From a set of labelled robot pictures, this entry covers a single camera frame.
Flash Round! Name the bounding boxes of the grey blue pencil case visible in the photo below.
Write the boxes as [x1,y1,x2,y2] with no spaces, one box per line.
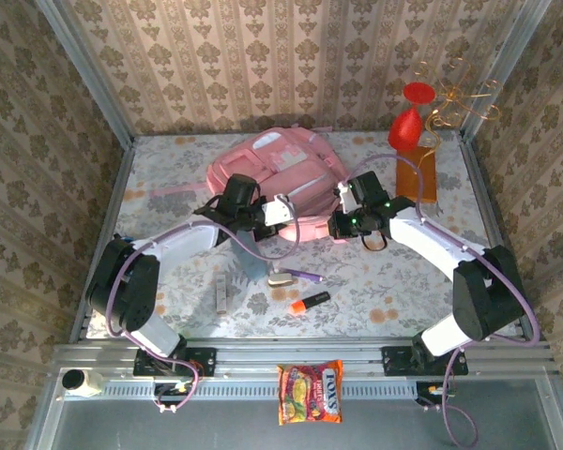
[232,232,269,280]

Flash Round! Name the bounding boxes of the aluminium frame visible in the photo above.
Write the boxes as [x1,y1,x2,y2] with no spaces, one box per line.
[25,0,563,450]

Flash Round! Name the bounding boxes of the red goblet vase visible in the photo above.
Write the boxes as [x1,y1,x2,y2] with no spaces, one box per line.
[387,82,436,152]

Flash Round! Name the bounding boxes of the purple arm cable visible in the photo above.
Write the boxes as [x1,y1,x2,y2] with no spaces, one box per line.
[103,213,302,416]
[351,153,541,446]

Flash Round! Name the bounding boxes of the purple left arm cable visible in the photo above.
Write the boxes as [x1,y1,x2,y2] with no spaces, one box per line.
[103,213,302,416]

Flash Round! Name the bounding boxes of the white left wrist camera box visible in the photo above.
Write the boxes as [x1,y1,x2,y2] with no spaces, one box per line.
[262,194,296,225]

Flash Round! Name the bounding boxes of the orange wooden board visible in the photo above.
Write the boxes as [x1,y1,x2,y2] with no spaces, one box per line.
[396,143,438,203]

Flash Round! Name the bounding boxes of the grey slotted cable duct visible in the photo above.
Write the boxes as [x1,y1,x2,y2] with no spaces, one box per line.
[102,379,418,400]

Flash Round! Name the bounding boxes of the purple pen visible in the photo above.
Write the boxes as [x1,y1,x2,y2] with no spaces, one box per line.
[281,267,325,282]

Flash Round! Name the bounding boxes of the gold wire ornament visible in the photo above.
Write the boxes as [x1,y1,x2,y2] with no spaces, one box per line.
[412,58,503,174]

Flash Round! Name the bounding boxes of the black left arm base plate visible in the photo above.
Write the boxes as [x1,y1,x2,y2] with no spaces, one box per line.
[133,346,217,378]

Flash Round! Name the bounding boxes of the small black circuit board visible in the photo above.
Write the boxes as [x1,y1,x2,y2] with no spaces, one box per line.
[153,382,193,408]
[415,382,456,407]

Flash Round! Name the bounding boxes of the thin black cable loop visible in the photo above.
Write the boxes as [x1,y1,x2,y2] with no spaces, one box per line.
[359,231,389,253]

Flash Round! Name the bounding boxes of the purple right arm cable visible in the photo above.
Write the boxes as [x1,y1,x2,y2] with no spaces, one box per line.
[351,153,541,446]

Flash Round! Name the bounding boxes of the pink backpack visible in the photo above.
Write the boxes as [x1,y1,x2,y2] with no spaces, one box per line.
[149,127,346,243]

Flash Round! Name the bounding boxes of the orange black highlighter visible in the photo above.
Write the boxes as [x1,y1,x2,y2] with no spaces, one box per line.
[290,291,332,314]

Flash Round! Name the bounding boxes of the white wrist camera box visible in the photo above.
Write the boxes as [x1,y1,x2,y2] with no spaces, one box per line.
[336,182,358,212]
[262,194,296,225]

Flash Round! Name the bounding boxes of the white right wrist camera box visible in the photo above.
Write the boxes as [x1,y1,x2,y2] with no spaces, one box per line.
[336,182,358,212]

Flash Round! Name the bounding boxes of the beige glue stick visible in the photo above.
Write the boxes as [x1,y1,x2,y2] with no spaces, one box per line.
[215,275,229,315]

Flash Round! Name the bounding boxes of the floral tablecloth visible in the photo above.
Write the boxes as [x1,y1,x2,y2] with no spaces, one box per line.
[86,133,520,338]

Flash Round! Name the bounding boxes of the orange candy bag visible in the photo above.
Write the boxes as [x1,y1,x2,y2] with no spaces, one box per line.
[276,359,344,427]

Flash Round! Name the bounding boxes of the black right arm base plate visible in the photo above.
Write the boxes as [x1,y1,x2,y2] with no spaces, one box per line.
[381,345,469,377]

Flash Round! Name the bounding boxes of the white bottle black cap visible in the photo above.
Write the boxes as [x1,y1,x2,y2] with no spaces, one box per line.
[60,368,105,398]

